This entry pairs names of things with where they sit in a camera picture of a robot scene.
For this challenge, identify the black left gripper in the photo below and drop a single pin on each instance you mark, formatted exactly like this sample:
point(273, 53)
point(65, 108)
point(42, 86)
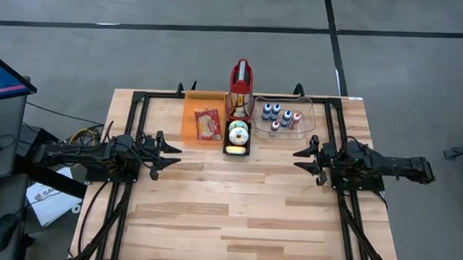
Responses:
point(147, 152)

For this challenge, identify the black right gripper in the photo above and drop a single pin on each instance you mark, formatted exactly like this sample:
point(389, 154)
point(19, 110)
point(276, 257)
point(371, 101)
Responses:
point(327, 159)

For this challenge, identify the blue food colour bottle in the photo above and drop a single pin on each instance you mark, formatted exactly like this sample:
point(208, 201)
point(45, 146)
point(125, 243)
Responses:
point(275, 110)
point(266, 112)
point(286, 118)

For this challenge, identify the red snack packet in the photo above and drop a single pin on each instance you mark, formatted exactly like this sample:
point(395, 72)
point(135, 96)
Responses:
point(208, 125)

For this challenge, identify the toy donut white icing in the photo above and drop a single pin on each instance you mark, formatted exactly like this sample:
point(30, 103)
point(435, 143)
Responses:
point(233, 139)

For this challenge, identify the toy donut blue icing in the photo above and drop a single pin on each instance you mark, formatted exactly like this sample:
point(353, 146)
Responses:
point(235, 149)

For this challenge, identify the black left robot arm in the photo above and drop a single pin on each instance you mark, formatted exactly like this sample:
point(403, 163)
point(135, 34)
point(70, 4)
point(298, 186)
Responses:
point(84, 153)

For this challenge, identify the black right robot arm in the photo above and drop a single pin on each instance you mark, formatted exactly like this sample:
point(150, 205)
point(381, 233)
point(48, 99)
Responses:
point(388, 166)

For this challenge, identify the clear plastic bin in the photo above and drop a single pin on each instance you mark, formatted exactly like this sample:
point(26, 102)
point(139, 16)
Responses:
point(307, 109)

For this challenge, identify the black mesh basket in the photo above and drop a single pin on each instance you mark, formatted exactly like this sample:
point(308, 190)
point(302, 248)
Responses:
point(225, 141)

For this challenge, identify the black table clamp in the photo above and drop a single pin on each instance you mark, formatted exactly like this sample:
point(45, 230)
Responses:
point(193, 86)
point(180, 89)
point(299, 90)

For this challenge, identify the red and chrome appliance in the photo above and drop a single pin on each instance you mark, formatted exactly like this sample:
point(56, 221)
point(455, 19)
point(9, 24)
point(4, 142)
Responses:
point(240, 103)

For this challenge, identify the black stand leg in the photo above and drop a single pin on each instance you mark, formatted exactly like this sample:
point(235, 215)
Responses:
point(48, 177)

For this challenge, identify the grey desk cabinet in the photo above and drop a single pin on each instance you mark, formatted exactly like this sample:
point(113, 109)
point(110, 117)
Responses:
point(4, 126)

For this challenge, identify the computer monitor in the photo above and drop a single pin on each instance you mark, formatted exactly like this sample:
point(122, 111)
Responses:
point(1, 79)

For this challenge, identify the black computer mouse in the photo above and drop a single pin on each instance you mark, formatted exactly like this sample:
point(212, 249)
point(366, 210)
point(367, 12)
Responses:
point(2, 232)

